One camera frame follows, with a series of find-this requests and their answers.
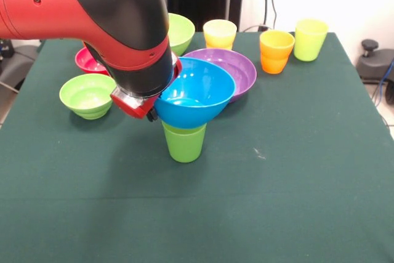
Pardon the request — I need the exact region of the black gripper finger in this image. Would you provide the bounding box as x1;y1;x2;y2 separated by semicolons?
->
146;107;159;123

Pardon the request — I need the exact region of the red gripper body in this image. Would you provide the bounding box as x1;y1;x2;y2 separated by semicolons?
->
110;55;183;120

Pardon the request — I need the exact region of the green cup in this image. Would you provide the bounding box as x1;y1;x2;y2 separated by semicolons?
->
161;120;207;163

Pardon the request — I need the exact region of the blue bowl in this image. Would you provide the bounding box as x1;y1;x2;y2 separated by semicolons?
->
153;57;236;130

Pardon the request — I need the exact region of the small green bowl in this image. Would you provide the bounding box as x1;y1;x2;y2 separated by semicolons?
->
58;73;117;120

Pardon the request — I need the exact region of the pink bowl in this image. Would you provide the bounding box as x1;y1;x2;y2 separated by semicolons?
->
74;46;110;76

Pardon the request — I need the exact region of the large green bowl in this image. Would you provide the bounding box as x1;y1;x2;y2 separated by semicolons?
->
167;12;196;57

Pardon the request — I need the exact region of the dark green table cloth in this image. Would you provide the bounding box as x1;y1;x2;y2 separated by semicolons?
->
0;31;394;263

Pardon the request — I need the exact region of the purple bowl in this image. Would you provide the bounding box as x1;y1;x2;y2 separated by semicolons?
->
183;48;258;103

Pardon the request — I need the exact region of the grey caster base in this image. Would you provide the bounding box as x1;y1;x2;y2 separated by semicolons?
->
0;39;40;91

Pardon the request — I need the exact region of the orange cup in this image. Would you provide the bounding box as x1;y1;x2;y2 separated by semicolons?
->
259;30;296;75

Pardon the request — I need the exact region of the lime yellow cup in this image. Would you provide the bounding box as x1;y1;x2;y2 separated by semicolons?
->
294;18;329;62

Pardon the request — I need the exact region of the black caster base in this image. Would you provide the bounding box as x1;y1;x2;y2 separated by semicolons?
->
356;39;394;84

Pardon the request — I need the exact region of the blue cable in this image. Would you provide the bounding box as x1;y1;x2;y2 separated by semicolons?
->
372;59;394;107

